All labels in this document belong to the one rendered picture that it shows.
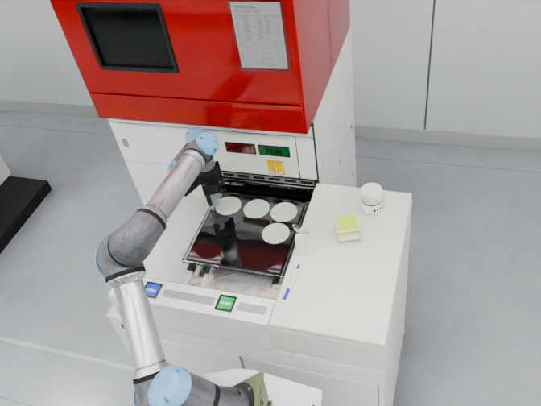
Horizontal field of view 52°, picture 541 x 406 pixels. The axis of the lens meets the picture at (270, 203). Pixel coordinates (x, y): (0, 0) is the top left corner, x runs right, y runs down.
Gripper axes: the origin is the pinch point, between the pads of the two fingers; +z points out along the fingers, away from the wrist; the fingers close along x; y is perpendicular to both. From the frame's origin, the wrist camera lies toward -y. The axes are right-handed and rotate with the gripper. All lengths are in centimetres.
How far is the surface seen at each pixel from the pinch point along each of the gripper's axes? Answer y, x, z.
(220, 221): 2.2, -7.4, 1.4
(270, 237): 18.6, -21.4, 1.3
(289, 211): 28.0, -11.2, 1.3
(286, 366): 12, -62, 19
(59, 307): -97, 50, 91
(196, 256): -8.5, -21.5, 1.3
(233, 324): 0, -55, -2
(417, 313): 82, -12, 91
